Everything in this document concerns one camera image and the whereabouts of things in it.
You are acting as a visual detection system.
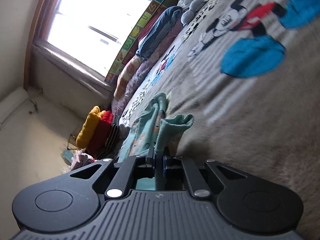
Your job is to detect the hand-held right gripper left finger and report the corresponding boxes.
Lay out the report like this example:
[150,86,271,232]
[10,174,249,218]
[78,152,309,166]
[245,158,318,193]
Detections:
[70,150,155,199]

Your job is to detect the red folded sweater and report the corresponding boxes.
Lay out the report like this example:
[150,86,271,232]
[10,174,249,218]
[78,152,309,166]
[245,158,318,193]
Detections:
[86,110,114,155]

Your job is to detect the cream floral pillow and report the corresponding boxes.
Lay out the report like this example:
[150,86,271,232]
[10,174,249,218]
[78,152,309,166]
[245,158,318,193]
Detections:
[114,55,143,98]

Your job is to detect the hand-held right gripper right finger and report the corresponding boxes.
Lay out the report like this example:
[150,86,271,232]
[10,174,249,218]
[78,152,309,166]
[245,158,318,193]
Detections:
[162,156,250,198]

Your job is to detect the yellow folded sweater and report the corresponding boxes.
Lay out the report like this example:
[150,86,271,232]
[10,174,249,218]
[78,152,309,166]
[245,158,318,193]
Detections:
[76,106,107,148]

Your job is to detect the teal printed sweatshirt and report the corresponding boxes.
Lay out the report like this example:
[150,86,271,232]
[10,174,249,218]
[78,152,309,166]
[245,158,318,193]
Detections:
[116,92,195,190]

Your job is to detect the colourful alphabet play mat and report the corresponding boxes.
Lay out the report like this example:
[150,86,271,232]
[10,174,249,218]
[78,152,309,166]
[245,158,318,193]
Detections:
[104,0,183,84]

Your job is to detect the white folded garment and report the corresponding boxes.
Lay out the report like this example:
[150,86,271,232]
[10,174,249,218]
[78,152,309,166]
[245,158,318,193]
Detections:
[117,117,130,135]

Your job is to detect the grey plush toy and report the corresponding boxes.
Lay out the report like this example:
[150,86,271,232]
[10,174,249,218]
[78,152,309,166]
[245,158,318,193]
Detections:
[180,0,208,25]

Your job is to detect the black striped folded garment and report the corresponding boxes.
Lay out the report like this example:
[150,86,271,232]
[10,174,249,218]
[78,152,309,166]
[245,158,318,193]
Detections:
[99,114,123,158]

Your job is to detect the window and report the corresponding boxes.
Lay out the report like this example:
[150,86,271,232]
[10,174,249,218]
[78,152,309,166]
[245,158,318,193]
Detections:
[47,0,163,77]

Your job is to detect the stack of folded children's clothes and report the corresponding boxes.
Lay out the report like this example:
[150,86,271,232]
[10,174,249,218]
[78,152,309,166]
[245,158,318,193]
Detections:
[70,150,98,172]

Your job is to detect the cartoon mouse printed blanket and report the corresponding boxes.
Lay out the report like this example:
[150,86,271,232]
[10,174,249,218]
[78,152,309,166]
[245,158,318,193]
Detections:
[120,0,320,203]

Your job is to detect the blue folded blanket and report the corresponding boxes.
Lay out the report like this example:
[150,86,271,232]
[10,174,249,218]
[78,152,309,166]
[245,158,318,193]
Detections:
[136,6,183,60]

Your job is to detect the lavender floral pillow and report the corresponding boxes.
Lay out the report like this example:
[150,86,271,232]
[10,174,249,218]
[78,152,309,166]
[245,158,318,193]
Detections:
[111,17,185,110]

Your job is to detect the desk clutter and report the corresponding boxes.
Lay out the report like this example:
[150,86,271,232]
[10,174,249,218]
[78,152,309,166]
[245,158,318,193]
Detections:
[60,132,78,165]

